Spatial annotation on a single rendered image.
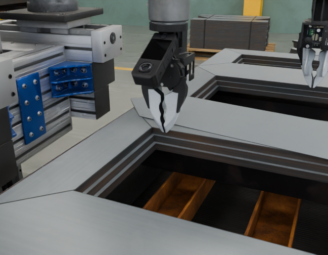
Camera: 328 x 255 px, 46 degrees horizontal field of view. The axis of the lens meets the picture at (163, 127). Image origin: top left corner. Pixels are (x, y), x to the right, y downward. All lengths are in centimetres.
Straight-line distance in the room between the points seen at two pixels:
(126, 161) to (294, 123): 37
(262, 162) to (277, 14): 722
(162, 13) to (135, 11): 792
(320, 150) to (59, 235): 47
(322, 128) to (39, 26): 83
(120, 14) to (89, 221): 833
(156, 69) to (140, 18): 795
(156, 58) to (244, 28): 457
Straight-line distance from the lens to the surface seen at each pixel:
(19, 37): 127
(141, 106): 90
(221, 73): 121
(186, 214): 77
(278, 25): 791
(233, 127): 79
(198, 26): 531
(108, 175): 64
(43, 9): 120
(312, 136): 79
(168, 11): 69
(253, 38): 521
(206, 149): 75
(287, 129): 81
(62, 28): 118
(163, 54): 66
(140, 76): 64
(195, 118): 83
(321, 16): 85
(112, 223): 51
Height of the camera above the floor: 116
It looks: 23 degrees down
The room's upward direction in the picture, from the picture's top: straight up
